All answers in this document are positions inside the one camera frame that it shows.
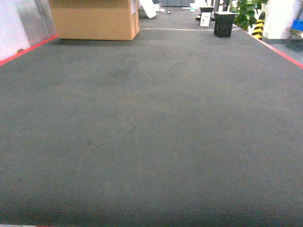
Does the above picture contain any large cardboard box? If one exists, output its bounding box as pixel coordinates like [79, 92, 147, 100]
[48, 0, 139, 41]

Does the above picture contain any black square bin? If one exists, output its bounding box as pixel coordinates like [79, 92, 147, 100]
[214, 11, 236, 38]

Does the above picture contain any yellow black traffic cone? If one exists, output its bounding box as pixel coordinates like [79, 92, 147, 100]
[251, 11, 266, 40]

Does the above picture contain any white black small box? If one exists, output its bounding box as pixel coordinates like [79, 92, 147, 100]
[200, 6, 214, 27]

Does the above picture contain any white foam roll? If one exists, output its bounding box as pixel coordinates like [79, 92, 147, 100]
[139, 0, 160, 19]

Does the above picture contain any green potted plant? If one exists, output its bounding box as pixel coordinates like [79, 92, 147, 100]
[229, 0, 269, 31]

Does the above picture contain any metal shelf with blue bins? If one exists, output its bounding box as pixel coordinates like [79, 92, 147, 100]
[285, 19, 303, 46]

